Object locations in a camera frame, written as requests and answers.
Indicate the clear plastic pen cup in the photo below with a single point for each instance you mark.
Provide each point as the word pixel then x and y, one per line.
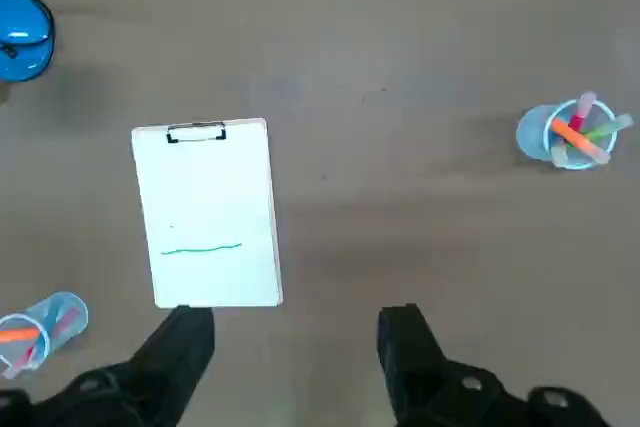
pixel 70 307
pixel 530 132

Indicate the wooden clipboard with metal clip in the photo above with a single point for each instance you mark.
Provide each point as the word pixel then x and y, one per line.
pixel 247 121

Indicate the green pen with clear cap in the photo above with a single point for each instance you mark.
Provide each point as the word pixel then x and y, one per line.
pixel 597 134

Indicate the white paper sheet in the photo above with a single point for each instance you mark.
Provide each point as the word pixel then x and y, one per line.
pixel 210 197

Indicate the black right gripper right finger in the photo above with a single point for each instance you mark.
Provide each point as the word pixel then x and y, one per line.
pixel 415 372

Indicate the orange pen with clear cap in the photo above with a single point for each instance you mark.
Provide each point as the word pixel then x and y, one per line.
pixel 20 334
pixel 575 137

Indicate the blue desk lamp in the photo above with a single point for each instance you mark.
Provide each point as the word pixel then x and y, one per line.
pixel 25 22

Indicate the pink pen with clear cap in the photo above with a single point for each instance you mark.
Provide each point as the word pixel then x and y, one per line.
pixel 579 119
pixel 67 323

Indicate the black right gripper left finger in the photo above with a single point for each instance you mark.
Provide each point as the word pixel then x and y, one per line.
pixel 170 372

